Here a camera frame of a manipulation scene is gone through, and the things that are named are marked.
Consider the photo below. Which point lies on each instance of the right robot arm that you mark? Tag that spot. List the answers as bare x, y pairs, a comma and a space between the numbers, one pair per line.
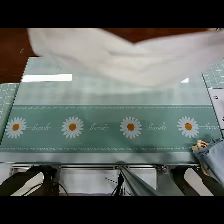
203, 183

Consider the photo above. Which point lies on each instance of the white garment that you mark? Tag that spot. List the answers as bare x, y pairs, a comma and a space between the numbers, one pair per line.
120, 56

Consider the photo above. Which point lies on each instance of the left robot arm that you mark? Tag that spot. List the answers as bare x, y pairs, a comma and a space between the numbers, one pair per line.
20, 181

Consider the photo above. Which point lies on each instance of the silver frame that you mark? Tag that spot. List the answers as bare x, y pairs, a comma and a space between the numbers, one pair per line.
86, 166

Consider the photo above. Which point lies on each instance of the light blue garment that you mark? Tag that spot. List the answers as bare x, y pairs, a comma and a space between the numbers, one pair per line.
213, 156

